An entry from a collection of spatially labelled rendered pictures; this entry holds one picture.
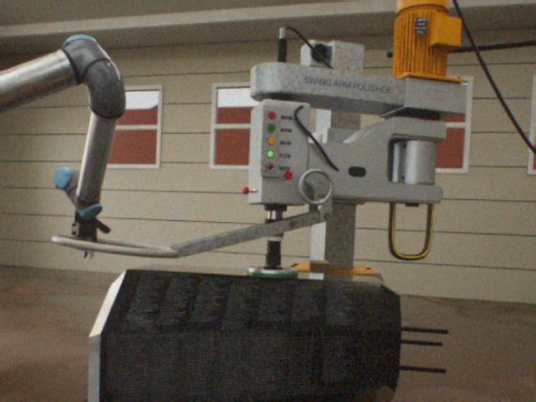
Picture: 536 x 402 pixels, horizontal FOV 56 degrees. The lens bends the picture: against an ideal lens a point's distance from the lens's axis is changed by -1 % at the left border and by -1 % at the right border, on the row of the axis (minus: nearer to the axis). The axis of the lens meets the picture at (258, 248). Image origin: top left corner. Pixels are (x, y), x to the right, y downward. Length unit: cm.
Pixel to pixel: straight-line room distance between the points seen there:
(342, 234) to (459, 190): 539
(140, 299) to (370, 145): 116
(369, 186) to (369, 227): 586
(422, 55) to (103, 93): 141
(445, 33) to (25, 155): 897
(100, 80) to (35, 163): 872
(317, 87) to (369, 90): 24
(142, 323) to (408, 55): 163
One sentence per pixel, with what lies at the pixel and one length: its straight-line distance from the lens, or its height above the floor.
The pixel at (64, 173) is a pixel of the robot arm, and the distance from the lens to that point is 212.
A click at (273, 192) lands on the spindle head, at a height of 115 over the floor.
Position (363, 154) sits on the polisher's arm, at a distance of 222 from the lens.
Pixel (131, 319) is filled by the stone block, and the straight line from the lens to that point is 206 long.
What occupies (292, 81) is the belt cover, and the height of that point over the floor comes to 160.
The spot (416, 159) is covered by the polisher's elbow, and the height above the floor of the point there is 134.
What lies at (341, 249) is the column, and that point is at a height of 90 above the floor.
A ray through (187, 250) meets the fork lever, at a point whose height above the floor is 91.
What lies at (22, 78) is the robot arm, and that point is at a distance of 170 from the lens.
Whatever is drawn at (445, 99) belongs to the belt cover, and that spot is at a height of 160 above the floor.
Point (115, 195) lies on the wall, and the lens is 936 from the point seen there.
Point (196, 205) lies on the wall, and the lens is 868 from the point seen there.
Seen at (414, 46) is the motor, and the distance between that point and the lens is 247.
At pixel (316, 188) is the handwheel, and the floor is 118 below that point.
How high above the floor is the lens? 103
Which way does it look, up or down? 3 degrees down
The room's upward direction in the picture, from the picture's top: 2 degrees clockwise
